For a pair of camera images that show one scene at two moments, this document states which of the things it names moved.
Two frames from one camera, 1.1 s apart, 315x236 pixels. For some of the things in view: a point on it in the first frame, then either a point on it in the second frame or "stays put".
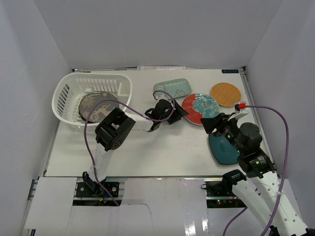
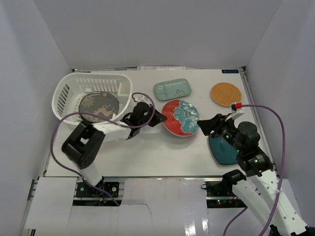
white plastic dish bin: (70, 89) stays put
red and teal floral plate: (199, 105) → (182, 117)
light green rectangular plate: (175, 88) stays put
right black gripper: (209, 124) stays put
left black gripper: (173, 113) → (149, 115)
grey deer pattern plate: (89, 100) stays put
